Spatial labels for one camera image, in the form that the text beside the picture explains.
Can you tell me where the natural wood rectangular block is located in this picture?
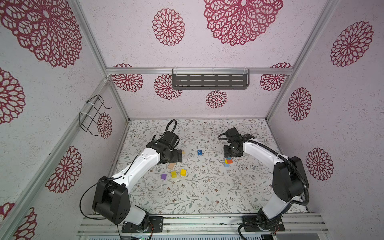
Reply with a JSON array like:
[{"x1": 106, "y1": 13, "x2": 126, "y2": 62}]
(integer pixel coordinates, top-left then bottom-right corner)
[{"x1": 168, "y1": 163, "x2": 176, "y2": 170}]

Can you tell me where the yellow-green wood cube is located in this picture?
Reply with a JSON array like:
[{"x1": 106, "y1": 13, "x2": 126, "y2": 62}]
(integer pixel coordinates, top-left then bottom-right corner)
[{"x1": 171, "y1": 171, "x2": 178, "y2": 179}]

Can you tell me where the yellow wood cube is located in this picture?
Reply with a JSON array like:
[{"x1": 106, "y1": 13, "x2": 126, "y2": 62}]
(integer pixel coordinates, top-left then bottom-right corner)
[{"x1": 180, "y1": 169, "x2": 187, "y2": 177}]

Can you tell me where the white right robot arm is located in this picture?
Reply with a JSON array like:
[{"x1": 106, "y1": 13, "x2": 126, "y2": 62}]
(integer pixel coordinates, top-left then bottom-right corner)
[{"x1": 218, "y1": 128, "x2": 310, "y2": 221}]

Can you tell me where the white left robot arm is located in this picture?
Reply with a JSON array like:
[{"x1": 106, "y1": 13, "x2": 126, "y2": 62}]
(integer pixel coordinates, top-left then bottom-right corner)
[{"x1": 92, "y1": 131, "x2": 183, "y2": 228}]

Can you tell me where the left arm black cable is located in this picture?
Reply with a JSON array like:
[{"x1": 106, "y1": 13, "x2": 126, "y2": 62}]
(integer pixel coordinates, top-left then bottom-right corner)
[{"x1": 152, "y1": 119, "x2": 180, "y2": 148}]

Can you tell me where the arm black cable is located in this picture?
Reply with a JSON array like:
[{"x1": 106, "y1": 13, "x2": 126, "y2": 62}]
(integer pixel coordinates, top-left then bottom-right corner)
[
  {"x1": 217, "y1": 132, "x2": 310, "y2": 240},
  {"x1": 152, "y1": 119, "x2": 180, "y2": 148}
]

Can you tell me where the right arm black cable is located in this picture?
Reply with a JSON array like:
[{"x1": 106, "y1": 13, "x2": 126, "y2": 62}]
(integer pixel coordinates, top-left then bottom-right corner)
[{"x1": 217, "y1": 132, "x2": 310, "y2": 240}]

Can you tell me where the dark grey wall shelf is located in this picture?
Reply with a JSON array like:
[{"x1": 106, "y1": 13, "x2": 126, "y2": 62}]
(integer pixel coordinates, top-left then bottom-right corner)
[{"x1": 171, "y1": 69, "x2": 250, "y2": 90}]

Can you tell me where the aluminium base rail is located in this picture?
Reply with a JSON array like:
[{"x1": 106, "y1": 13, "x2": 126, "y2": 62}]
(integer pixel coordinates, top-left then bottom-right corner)
[{"x1": 76, "y1": 213, "x2": 330, "y2": 237}]

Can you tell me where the black wire wall basket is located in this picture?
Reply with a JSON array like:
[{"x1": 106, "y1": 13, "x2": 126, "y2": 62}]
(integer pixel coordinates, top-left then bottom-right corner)
[{"x1": 78, "y1": 95, "x2": 113, "y2": 139}]

